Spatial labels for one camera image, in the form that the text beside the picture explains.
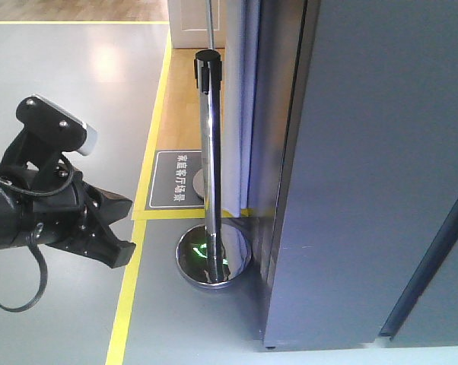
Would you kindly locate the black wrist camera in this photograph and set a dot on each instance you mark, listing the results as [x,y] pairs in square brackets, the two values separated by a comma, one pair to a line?
[48,132]

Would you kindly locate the blue curtain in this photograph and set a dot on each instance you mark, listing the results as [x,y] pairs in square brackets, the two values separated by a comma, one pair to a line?
[239,90]

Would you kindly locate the fridge door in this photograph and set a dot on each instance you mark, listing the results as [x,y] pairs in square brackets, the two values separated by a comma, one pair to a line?
[372,194]

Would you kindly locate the grey floor sign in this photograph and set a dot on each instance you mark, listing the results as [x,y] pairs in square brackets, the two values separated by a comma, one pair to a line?
[172,180]

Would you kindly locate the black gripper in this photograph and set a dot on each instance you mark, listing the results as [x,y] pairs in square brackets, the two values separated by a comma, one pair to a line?
[62,212]

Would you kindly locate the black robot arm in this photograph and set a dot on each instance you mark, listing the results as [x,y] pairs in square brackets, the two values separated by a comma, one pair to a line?
[75,215]

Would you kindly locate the dark grey fridge body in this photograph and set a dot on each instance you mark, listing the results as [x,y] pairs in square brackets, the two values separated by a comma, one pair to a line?
[426,313]

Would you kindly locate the yellow floor tape line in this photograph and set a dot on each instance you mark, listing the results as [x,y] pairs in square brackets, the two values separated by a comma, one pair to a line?
[161,318]

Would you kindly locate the chrome stanchion post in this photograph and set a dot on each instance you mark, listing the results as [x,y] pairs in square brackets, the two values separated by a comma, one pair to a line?
[214,254]

